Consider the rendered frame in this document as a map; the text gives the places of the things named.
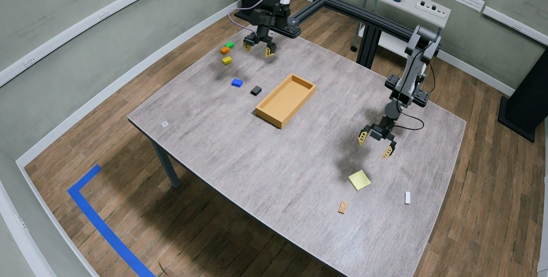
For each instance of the blue block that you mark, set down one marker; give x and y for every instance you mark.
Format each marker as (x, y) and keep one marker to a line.
(237, 82)

